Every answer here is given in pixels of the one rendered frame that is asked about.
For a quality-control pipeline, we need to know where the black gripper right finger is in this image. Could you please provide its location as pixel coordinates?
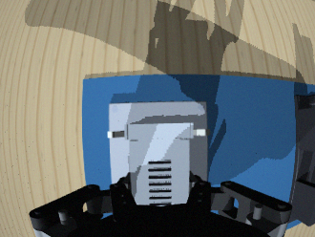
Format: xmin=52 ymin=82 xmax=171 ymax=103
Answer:
xmin=180 ymin=171 xmax=292 ymax=237

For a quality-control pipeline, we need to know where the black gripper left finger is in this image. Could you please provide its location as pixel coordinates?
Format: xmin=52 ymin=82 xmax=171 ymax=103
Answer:
xmin=29 ymin=172 xmax=144 ymax=237

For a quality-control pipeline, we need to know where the blue flat plate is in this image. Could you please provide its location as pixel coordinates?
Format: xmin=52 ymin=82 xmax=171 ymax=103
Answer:
xmin=82 ymin=75 xmax=315 ymax=229

